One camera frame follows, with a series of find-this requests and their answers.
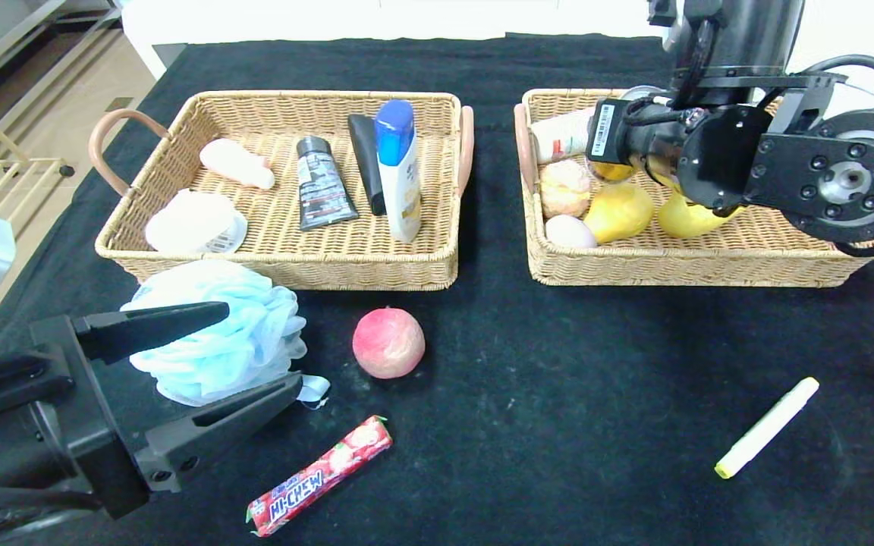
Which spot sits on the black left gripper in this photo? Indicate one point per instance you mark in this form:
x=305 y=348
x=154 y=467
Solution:
x=92 y=413

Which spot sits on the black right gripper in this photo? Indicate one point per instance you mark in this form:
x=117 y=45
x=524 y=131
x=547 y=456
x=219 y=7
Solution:
x=605 y=130

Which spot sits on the gold drink can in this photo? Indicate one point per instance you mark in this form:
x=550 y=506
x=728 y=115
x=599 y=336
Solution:
x=613 y=172

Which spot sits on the pale pink round ball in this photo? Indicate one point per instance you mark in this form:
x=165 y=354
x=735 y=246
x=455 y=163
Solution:
x=570 y=231

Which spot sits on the yellow banana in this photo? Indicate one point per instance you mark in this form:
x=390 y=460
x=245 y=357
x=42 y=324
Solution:
x=683 y=224

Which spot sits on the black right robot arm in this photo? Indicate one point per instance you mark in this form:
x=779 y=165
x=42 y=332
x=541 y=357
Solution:
x=847 y=178

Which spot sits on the white bottle with red label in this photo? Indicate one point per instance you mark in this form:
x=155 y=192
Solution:
x=562 y=136

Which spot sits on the pink cream puff bun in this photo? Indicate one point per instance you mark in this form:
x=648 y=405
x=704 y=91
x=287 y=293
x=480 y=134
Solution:
x=564 y=188

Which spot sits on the light blue bath loofah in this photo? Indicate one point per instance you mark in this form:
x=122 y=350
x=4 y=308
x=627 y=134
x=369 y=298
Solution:
x=255 y=341

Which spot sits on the yellow pear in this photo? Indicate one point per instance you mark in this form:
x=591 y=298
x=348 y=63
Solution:
x=619 y=216

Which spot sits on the white round plastic container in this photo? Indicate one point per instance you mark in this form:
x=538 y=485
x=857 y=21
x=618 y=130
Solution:
x=194 y=222

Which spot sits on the red Hi-Chew candy pack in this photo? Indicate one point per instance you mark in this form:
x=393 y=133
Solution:
x=315 y=479

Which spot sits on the pink peach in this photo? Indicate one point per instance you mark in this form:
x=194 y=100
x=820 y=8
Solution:
x=388 y=345

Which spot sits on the white shampoo bottle blue cap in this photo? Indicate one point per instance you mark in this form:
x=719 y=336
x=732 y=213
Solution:
x=399 y=174

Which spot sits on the small pink lotion bottle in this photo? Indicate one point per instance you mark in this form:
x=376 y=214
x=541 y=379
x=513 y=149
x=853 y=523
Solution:
x=232 y=161

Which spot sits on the grey squeeze tube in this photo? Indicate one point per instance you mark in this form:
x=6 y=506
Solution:
x=322 y=189

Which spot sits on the black squeeze tube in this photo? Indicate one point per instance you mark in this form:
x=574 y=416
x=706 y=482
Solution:
x=365 y=159

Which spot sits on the beige wooden rack on wheels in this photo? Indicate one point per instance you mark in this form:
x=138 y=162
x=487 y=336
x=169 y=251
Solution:
x=27 y=161

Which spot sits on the white cabinet front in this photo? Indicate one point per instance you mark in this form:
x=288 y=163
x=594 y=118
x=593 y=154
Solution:
x=862 y=23

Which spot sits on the brown floor outlet plate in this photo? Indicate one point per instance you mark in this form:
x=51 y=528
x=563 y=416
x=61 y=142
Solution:
x=120 y=105

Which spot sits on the black tablecloth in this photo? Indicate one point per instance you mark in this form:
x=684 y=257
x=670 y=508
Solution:
x=467 y=470

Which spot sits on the white marker yellow cap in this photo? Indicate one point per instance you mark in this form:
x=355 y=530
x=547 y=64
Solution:
x=767 y=427

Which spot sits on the white table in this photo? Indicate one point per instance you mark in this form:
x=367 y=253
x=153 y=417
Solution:
x=171 y=23

